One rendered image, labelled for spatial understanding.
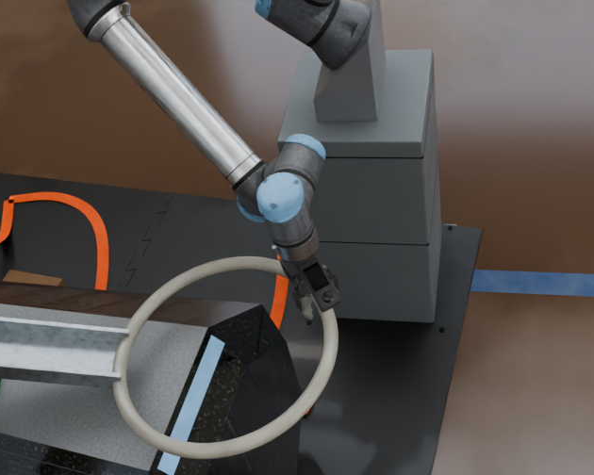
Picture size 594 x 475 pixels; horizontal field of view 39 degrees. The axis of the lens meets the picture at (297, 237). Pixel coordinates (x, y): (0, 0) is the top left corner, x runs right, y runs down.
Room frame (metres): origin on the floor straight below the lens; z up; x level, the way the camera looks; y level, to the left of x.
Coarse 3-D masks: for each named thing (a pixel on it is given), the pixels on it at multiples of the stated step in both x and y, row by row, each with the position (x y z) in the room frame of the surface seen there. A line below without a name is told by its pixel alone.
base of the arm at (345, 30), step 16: (336, 0) 1.87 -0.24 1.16; (336, 16) 1.83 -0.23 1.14; (352, 16) 1.82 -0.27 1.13; (368, 16) 1.83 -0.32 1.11; (320, 32) 1.81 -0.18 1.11; (336, 32) 1.80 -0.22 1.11; (352, 32) 1.80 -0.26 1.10; (320, 48) 1.81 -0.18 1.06; (336, 48) 1.78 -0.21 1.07; (352, 48) 1.77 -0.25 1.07; (336, 64) 1.78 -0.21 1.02
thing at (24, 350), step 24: (0, 336) 1.17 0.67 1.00; (24, 336) 1.16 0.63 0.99; (48, 336) 1.16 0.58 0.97; (72, 336) 1.15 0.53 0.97; (96, 336) 1.14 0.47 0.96; (120, 336) 1.13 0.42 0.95; (0, 360) 1.11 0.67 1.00; (24, 360) 1.10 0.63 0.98; (48, 360) 1.10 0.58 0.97; (72, 360) 1.09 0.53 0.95; (96, 360) 1.09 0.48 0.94; (72, 384) 1.04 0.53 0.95; (96, 384) 1.03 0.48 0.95
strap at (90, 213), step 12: (36, 192) 2.73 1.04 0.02; (48, 192) 2.71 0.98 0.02; (12, 204) 2.69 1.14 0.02; (72, 204) 2.61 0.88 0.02; (84, 204) 2.59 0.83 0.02; (12, 216) 2.62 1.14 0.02; (96, 216) 2.50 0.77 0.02; (96, 228) 2.43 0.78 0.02; (0, 240) 2.44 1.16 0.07; (96, 240) 2.36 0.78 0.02; (96, 276) 2.17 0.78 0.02; (96, 288) 2.11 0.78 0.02; (276, 288) 1.90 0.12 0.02; (276, 300) 1.85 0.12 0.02; (276, 312) 1.80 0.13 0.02; (276, 324) 1.75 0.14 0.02
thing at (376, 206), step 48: (384, 96) 1.82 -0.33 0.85; (432, 96) 1.89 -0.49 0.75; (336, 144) 1.68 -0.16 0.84; (384, 144) 1.64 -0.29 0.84; (432, 144) 1.82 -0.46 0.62; (336, 192) 1.69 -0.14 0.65; (384, 192) 1.64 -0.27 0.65; (432, 192) 1.76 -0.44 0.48; (336, 240) 1.70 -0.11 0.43; (384, 240) 1.65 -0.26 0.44; (432, 240) 1.68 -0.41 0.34; (384, 288) 1.65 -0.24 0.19; (432, 288) 1.61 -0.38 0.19
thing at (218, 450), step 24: (216, 264) 1.26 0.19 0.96; (240, 264) 1.24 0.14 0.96; (264, 264) 1.22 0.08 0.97; (168, 288) 1.23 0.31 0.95; (144, 312) 1.18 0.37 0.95; (336, 336) 0.98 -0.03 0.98; (120, 360) 1.07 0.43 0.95; (120, 384) 1.01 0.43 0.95; (312, 384) 0.88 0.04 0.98; (120, 408) 0.95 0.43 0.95; (144, 432) 0.88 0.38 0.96; (264, 432) 0.81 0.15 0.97; (192, 456) 0.80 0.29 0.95; (216, 456) 0.79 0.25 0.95
